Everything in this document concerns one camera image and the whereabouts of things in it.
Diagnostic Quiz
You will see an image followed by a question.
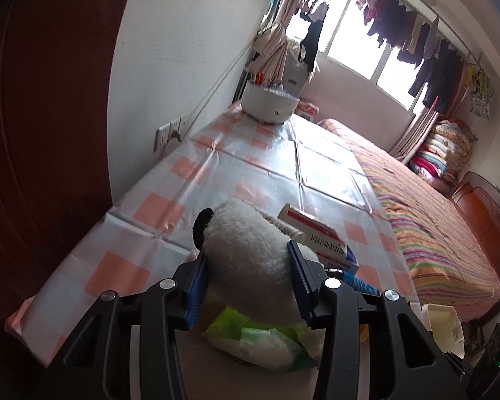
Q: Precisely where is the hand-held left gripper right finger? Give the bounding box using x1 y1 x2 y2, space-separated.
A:
287 239 471 400

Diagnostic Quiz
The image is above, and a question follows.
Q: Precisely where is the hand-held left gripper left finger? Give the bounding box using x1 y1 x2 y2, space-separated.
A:
33 252 211 400

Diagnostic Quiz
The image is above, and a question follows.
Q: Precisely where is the brown bottle with blue label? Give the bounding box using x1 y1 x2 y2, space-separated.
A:
327 267 380 296

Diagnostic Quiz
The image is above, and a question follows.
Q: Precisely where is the white plush toy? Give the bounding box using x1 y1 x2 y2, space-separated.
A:
193 199 321 326

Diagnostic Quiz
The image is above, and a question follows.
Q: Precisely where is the green tissue packet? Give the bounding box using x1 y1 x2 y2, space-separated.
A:
203 306 321 373

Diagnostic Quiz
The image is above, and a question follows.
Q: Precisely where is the small white bottle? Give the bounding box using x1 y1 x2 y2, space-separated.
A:
262 212 308 243

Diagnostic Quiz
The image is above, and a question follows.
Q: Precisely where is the red white blue medicine box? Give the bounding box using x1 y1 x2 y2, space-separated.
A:
277 203 360 273

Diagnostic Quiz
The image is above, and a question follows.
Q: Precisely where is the pink checked plastic tablecloth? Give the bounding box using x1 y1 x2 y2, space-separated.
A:
4 102 421 369

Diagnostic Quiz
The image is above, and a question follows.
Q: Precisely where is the striped bed blanket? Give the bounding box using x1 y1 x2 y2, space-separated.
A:
319 117 500 323

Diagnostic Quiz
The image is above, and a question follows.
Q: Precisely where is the white plastic bin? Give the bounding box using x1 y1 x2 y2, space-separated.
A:
421 303 465 359

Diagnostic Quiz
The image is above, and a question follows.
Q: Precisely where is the red patterned box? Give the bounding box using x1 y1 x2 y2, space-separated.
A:
296 100 319 121

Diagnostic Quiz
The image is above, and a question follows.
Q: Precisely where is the white desk organizer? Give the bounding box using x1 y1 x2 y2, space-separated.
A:
241 73 303 125

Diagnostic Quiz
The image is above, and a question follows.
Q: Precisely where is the stack of folded blankets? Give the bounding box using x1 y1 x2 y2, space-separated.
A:
408 120 478 192

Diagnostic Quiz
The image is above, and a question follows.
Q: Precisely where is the wooden headboard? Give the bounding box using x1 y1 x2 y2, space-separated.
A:
450 171 500 296

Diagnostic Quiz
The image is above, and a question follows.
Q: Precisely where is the black device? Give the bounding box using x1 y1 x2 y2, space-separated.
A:
471 323 500 384

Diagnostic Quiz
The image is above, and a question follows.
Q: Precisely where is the white standing appliance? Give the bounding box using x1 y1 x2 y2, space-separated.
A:
283 48 313 92

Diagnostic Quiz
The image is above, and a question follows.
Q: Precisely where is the dark red door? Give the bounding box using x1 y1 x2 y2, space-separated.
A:
0 0 142 384

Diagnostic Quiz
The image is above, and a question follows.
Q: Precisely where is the tied beige striped curtain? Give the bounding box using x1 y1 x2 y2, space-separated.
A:
246 0 313 88

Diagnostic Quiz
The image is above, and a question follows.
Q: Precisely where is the dark hanging garment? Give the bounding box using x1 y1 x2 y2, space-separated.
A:
300 4 330 73

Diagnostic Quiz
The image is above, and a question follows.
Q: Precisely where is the window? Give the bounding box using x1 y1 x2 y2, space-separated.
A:
287 0 467 111

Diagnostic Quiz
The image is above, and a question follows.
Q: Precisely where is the row of hanging clothes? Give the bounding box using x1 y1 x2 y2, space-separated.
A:
296 0 496 117

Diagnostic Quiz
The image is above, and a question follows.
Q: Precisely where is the white wall socket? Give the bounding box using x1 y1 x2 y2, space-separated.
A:
153 117 192 153

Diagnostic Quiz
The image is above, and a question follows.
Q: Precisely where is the white wall cable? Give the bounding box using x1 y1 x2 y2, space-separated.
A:
179 42 261 138

